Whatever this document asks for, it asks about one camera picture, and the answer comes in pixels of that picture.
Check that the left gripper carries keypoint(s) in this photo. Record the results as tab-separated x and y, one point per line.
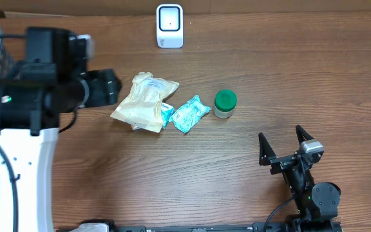
109	86

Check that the beige plastic pouch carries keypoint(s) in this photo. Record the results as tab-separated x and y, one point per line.
143	105

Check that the teal Kleenex tissue pack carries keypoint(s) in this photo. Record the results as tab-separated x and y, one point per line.
166	111

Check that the orange Kleenex tissue pack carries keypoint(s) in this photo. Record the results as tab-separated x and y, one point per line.
135	127

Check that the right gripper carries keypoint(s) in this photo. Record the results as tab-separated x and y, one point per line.
281	163

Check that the white barcode scanner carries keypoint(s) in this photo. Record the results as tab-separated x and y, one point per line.
170	25

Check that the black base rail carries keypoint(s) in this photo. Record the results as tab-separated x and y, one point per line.
109	225

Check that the teal wet wipes pack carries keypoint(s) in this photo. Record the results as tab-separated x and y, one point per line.
189	114

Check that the green lid jar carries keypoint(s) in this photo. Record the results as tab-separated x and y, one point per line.
224	103

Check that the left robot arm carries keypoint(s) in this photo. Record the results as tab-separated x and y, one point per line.
52	79

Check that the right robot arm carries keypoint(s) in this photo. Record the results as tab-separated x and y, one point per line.
317	203

